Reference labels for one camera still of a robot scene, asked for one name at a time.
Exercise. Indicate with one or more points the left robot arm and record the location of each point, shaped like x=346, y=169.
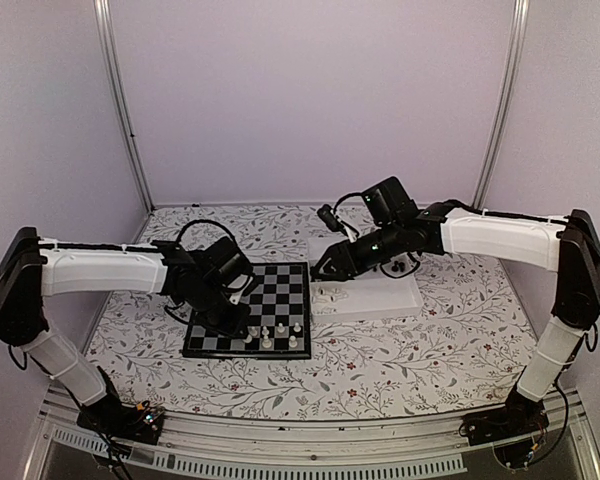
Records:
x=210, y=281

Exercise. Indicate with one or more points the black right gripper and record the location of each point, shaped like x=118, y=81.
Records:
x=338, y=257

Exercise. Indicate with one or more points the aluminium front rail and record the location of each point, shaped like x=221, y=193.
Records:
x=210, y=447

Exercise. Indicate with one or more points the floral table mat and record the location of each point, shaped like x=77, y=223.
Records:
x=464, y=349

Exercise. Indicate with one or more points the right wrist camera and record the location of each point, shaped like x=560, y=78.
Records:
x=335, y=224

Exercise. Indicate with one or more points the black grey chessboard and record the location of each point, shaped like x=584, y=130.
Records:
x=281, y=296

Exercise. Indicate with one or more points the white plastic tray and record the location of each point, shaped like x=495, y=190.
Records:
x=373, y=298

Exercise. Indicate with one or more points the metal frame post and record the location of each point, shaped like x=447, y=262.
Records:
x=506, y=93
x=108, y=47

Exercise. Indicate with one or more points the left metal frame post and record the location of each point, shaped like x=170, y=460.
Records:
x=108, y=47

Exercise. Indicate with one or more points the black piece far apart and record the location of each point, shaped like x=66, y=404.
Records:
x=398, y=267

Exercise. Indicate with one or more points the right metal frame post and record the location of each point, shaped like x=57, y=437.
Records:
x=506, y=93

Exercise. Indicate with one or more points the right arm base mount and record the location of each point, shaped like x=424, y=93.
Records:
x=516, y=432

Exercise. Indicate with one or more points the white chess pieces pile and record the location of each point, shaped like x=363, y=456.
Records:
x=328, y=301

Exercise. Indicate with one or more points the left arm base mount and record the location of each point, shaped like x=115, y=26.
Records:
x=141, y=423

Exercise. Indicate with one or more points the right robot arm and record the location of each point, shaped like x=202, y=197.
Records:
x=566, y=245

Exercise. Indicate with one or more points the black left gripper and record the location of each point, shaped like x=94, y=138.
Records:
x=234, y=328

